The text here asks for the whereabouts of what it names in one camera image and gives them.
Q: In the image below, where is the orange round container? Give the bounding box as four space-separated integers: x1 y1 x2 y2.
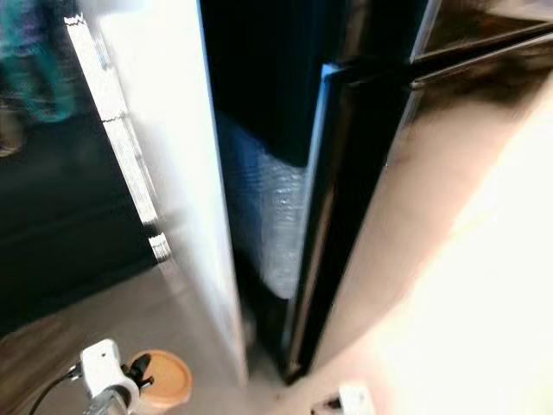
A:
137 349 194 410

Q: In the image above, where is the bubble wrap sheet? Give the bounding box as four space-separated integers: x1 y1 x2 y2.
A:
216 112 310 300

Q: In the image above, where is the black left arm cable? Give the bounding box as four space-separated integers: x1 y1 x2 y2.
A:
27 369 84 415

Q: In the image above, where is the black glossy fridge door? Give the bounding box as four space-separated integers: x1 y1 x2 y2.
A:
282 35 553 386

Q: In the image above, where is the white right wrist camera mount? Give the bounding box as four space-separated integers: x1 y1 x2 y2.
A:
337 383 378 415

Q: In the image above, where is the teal clothes hanger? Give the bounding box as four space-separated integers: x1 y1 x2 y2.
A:
0 0 86 123

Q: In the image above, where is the black fridge cabinet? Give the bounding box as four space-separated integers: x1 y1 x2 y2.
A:
199 0 433 373

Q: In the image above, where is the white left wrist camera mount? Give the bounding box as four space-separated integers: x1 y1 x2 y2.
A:
79 339 128 400

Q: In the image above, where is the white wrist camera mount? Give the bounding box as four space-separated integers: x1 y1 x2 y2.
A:
337 383 378 415
79 339 128 400

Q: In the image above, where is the white fridge door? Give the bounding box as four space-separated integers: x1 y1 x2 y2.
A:
78 0 250 386

